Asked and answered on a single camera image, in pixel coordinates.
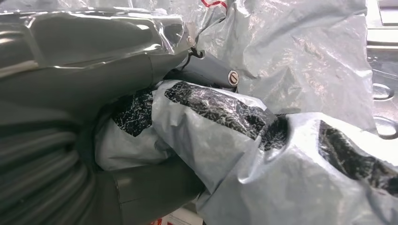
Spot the electronic scale with steel tray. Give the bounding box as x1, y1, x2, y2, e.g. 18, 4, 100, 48
365, 0, 398, 141

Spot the grey package with black tape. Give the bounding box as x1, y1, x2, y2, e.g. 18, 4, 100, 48
93, 0, 398, 225

